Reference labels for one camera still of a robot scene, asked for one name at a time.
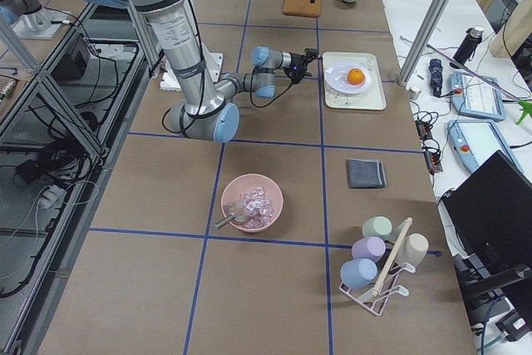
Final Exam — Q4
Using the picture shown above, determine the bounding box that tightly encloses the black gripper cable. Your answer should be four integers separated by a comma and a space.
249, 67, 298, 109

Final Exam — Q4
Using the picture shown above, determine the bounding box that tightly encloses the cream bear tray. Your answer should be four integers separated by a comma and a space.
323, 52, 387, 111

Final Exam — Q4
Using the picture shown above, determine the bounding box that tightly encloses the metal stand with green clip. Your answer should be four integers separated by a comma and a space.
426, 44, 532, 125

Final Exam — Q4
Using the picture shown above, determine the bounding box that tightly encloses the beige cup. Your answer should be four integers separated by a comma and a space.
403, 233, 429, 267

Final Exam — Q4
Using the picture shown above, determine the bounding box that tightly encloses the white round plate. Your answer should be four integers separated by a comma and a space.
324, 61, 372, 95

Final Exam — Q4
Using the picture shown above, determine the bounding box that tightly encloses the orange mandarin fruit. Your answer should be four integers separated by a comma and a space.
347, 68, 366, 86

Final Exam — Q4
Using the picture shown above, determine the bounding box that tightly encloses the black monitor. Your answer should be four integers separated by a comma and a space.
443, 150, 531, 323

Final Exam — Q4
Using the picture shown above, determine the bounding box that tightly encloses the black water bottle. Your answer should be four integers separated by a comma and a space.
451, 26, 485, 68

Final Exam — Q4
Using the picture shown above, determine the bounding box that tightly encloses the pale green cup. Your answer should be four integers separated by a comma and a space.
362, 216, 392, 240

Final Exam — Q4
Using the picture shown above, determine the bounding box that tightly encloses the folded navy umbrella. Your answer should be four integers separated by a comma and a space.
429, 58, 443, 97

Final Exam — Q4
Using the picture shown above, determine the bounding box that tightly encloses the folded grey cloth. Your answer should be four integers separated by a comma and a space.
346, 159, 387, 189

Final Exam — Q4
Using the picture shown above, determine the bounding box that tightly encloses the small metal cup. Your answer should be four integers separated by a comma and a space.
407, 86, 421, 101

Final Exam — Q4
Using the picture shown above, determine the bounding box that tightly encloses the pink bowl with ice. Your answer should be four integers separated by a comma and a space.
220, 174, 283, 233

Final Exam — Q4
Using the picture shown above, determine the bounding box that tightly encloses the white wire cup rack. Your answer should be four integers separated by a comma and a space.
339, 217, 416, 316

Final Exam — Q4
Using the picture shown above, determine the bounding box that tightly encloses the blue cup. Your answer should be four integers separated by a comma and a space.
340, 259, 377, 289

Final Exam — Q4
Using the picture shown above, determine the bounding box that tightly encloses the lilac cup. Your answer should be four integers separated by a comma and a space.
351, 236, 386, 263

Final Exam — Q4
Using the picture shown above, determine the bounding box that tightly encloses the aluminium frame post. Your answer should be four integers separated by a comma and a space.
397, 0, 449, 87

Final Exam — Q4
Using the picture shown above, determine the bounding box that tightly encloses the metal scoop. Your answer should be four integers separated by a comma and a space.
214, 200, 251, 229

